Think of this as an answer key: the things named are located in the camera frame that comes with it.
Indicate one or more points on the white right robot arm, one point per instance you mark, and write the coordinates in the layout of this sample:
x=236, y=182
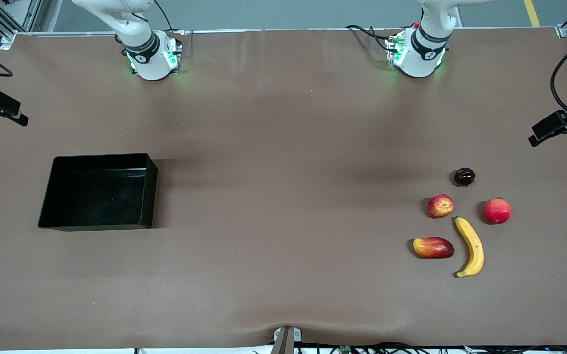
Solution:
x=148, y=64

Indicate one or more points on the brown table cover mat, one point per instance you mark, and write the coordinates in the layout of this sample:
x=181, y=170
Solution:
x=264, y=270

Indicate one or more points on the black plastic box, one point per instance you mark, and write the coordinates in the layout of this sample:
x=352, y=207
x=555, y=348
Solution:
x=101, y=201

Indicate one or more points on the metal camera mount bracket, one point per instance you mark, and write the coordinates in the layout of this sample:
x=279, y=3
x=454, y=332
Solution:
x=286, y=340

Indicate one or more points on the red round peach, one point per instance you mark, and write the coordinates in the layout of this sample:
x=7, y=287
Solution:
x=497, y=211

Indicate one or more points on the dark purple mangosteen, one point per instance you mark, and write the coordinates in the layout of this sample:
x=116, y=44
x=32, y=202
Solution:
x=464, y=177

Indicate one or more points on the red yellow mango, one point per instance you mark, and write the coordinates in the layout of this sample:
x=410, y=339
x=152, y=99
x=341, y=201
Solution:
x=433, y=248

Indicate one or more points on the red yellow apple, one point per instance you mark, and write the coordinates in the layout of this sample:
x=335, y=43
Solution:
x=440, y=206

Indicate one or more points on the yellow banana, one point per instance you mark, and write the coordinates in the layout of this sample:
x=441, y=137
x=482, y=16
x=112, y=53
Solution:
x=474, y=246

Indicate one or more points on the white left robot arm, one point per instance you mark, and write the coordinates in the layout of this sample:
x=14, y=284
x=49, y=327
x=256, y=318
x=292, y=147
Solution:
x=418, y=59

